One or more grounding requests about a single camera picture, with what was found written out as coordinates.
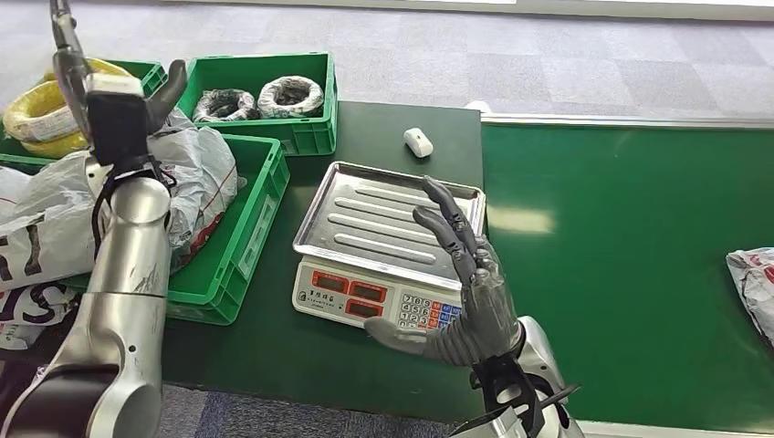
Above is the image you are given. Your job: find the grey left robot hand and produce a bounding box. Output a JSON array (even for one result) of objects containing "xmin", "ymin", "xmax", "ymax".
[{"xmin": 49, "ymin": 0, "xmax": 189, "ymax": 141}]

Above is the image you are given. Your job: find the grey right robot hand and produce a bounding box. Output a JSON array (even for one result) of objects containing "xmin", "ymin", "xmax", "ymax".
[{"xmin": 363, "ymin": 175, "xmax": 525, "ymax": 369}]

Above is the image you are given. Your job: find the green conveyor belt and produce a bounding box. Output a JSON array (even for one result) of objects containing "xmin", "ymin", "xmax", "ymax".
[{"xmin": 479, "ymin": 112, "xmax": 774, "ymax": 438}]

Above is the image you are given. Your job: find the grey plastic mailer package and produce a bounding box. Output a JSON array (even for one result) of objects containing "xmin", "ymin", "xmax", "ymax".
[{"xmin": 162, "ymin": 123, "xmax": 248, "ymax": 275}]

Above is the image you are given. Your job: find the crumpled white mailer package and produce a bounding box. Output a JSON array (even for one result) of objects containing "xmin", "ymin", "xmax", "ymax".
[{"xmin": 725, "ymin": 246, "xmax": 774, "ymax": 350}]

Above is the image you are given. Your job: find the green crate with label slot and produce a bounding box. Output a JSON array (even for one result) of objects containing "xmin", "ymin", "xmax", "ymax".
[
  {"xmin": 0, "ymin": 58, "xmax": 170, "ymax": 178},
  {"xmin": 176, "ymin": 51, "xmax": 339, "ymax": 158},
  {"xmin": 58, "ymin": 133, "xmax": 291, "ymax": 328}
]

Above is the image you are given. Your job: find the white scale with steel tray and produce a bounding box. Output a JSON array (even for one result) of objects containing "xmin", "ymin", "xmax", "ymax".
[{"xmin": 291, "ymin": 161, "xmax": 487, "ymax": 332}]

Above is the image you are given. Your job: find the small white scanner device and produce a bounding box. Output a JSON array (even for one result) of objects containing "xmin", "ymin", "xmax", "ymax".
[{"xmin": 403, "ymin": 127, "xmax": 434, "ymax": 160}]

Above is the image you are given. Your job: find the white mailer with red print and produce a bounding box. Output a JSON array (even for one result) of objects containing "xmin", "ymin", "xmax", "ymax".
[{"xmin": 0, "ymin": 166, "xmax": 78, "ymax": 352}]

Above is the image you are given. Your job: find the yellow wire coil with label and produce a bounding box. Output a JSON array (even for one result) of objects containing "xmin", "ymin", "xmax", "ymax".
[{"xmin": 2, "ymin": 79, "xmax": 85, "ymax": 144}]

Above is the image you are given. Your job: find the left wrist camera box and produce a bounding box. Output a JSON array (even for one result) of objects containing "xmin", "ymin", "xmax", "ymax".
[{"xmin": 84, "ymin": 73, "xmax": 150, "ymax": 169}]

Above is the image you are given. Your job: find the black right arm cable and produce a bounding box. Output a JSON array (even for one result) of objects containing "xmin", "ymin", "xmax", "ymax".
[{"xmin": 470, "ymin": 355, "xmax": 583, "ymax": 438}]

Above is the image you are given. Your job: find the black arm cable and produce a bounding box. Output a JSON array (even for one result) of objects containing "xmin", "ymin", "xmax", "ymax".
[
  {"xmin": 90, "ymin": 153, "xmax": 178, "ymax": 262},
  {"xmin": 470, "ymin": 355, "xmax": 583, "ymax": 438}
]

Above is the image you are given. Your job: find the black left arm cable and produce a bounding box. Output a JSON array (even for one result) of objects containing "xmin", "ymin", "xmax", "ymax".
[{"xmin": 90, "ymin": 153, "xmax": 178, "ymax": 262}]

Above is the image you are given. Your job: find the black wire coil in wrap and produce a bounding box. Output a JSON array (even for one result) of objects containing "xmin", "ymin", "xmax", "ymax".
[
  {"xmin": 257, "ymin": 75, "xmax": 325, "ymax": 120},
  {"xmin": 191, "ymin": 88, "xmax": 260, "ymax": 124}
]

